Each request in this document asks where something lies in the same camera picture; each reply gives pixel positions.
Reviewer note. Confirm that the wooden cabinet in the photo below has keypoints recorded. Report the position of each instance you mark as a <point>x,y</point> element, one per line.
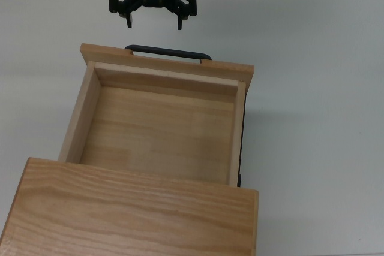
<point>129,217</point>

